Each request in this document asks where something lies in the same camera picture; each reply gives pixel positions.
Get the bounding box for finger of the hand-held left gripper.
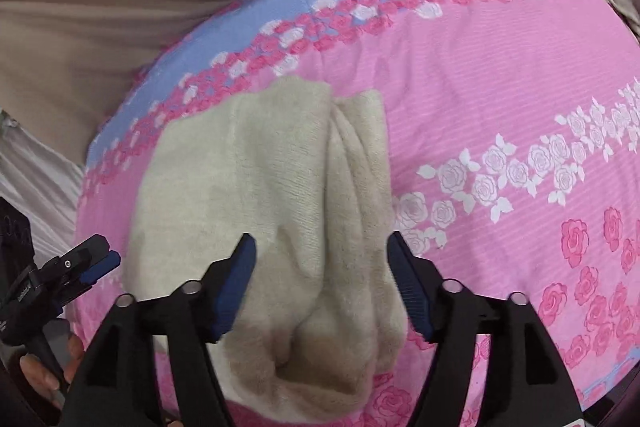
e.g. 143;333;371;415
47;234;112;275
67;250;122;303

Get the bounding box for person's left hand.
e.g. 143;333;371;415
19;332;86;405

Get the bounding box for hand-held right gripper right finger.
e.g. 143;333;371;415
387;231;581;427

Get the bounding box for white satin curtain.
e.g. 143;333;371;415
0;109;86;258

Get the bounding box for pink floral bed sheet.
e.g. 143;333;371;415
72;0;640;427

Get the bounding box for beige sweater with black hearts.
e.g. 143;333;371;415
122;76;408;423

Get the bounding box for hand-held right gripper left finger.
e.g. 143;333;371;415
62;233;258;427

